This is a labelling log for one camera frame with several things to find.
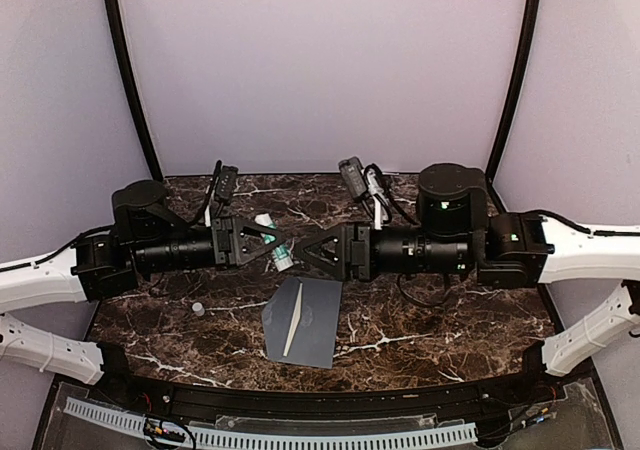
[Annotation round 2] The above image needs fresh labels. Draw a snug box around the green white glue stick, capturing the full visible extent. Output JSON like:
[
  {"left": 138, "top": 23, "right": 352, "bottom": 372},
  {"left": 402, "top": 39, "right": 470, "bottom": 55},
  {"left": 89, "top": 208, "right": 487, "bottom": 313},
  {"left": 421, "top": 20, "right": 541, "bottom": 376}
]
[{"left": 254, "top": 213, "right": 294, "bottom": 273}]

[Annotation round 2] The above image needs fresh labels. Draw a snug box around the beige letter sheet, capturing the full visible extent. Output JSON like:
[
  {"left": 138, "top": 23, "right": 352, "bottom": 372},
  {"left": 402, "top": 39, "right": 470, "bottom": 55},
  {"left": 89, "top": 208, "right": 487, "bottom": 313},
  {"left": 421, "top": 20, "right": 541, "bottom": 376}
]
[{"left": 283, "top": 281, "right": 304, "bottom": 357}]

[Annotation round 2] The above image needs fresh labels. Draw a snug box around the white slotted cable duct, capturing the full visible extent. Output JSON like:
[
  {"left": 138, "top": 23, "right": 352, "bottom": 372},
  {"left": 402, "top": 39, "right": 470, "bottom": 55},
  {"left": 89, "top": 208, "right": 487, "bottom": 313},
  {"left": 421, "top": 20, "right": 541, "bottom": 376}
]
[{"left": 63, "top": 398, "right": 478, "bottom": 449}]

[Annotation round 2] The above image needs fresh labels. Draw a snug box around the black frame post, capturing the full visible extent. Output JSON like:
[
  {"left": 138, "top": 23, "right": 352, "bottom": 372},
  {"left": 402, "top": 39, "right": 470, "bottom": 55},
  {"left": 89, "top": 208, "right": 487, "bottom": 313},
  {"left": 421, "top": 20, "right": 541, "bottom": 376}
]
[
  {"left": 485, "top": 0, "right": 540, "bottom": 183},
  {"left": 103, "top": 0, "right": 164, "bottom": 181}
]

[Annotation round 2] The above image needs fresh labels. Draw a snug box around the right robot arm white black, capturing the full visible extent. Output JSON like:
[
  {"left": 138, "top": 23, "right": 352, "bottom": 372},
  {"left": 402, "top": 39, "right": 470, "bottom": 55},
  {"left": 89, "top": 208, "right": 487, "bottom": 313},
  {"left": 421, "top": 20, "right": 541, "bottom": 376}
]
[{"left": 294, "top": 163, "right": 639, "bottom": 404}]

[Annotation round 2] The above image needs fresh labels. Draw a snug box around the black right frame post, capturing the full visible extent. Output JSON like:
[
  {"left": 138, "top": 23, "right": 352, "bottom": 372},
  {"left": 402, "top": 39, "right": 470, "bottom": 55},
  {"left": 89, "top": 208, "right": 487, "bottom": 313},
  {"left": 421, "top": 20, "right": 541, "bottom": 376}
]
[{"left": 485, "top": 0, "right": 540, "bottom": 183}]

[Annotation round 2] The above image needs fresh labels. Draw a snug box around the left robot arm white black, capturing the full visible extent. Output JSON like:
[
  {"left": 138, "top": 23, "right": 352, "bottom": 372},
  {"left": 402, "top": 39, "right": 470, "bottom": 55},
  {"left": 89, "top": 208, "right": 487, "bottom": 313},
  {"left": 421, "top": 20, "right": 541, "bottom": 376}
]
[{"left": 1, "top": 180, "right": 285, "bottom": 406}]

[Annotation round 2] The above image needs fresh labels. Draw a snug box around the black left frame post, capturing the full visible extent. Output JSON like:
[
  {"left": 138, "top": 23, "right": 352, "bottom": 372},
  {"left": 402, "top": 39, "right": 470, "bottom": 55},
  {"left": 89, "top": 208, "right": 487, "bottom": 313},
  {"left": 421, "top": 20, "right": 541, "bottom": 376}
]
[{"left": 103, "top": 0, "right": 164, "bottom": 181}]

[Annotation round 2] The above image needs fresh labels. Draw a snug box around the white glue stick cap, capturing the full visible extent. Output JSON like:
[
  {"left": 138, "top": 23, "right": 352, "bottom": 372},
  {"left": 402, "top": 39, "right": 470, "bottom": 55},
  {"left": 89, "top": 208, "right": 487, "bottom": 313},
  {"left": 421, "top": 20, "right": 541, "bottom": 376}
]
[{"left": 192, "top": 302, "right": 206, "bottom": 317}]

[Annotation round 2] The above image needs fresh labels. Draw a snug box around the grey paper envelope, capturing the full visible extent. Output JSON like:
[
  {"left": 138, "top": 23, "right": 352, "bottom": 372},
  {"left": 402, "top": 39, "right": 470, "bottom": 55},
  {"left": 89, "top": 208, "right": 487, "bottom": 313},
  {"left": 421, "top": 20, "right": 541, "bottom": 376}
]
[{"left": 261, "top": 277, "right": 343, "bottom": 369}]

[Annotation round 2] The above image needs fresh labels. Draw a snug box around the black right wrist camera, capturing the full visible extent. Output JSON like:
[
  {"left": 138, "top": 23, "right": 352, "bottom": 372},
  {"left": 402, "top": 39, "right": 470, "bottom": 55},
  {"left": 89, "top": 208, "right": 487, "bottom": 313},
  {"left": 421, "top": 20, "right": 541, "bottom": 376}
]
[{"left": 338, "top": 156, "right": 369, "bottom": 202}]

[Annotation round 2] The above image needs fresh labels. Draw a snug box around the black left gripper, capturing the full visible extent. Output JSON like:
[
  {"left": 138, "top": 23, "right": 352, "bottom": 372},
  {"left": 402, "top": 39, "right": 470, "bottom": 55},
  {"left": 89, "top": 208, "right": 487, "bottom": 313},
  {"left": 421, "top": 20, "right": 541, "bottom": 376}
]
[{"left": 133, "top": 215, "right": 287, "bottom": 274}]

